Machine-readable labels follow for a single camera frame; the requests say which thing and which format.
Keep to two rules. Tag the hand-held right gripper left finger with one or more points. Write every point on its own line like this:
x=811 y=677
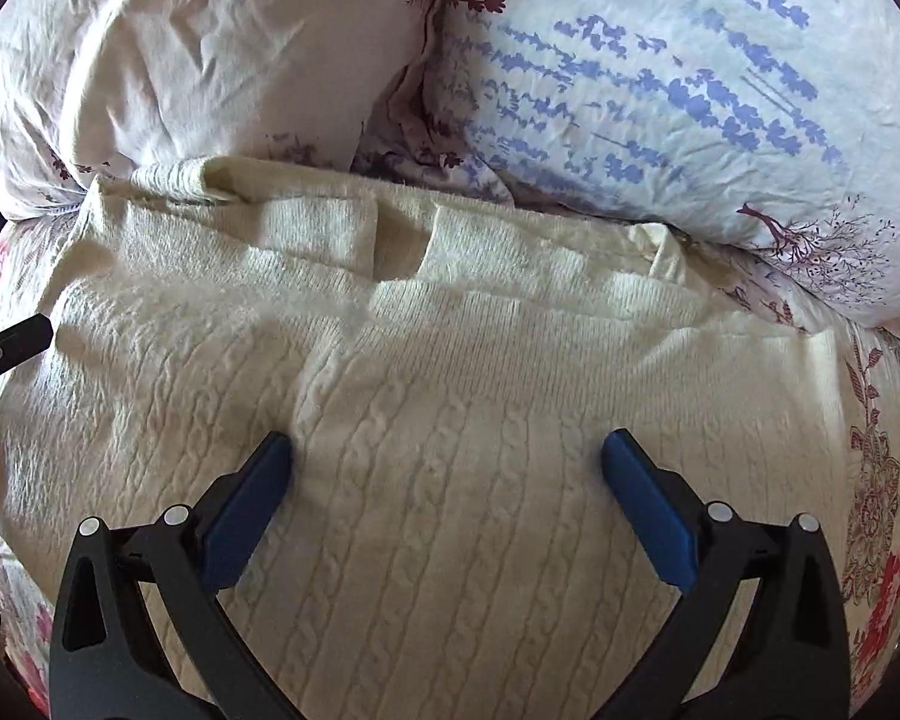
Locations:
x=247 y=510

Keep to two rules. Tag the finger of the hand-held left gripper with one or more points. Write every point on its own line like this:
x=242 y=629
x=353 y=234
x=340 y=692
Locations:
x=11 y=341

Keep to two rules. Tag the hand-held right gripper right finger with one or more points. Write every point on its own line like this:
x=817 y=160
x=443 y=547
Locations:
x=645 y=510

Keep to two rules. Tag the red floral bed sheet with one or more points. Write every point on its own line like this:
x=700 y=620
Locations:
x=881 y=465

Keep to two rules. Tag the pink floral pillow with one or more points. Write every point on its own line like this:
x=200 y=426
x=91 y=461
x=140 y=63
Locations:
x=195 y=60

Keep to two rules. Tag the blue lavender print pillow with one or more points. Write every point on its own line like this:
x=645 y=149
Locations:
x=682 y=90

